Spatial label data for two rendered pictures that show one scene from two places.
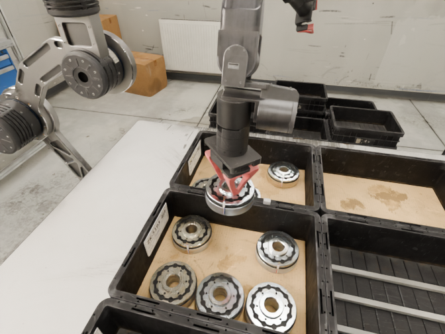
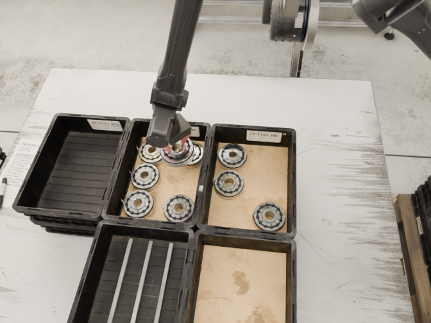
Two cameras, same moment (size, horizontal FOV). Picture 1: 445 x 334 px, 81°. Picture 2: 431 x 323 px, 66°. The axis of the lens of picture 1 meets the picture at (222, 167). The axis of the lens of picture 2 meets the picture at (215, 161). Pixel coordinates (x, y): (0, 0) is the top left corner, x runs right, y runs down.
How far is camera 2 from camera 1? 0.90 m
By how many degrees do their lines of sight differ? 57
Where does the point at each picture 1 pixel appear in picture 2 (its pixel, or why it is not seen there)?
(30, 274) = not seen: hidden behind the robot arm
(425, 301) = (147, 313)
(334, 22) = not seen: outside the picture
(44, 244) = (199, 84)
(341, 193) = (254, 275)
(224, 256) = (176, 178)
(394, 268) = (173, 300)
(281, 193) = (245, 217)
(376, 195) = (258, 313)
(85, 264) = (188, 111)
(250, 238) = (193, 193)
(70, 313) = not seen: hidden behind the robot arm
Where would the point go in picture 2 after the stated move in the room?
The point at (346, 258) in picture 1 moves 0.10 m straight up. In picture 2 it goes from (180, 263) to (176, 254)
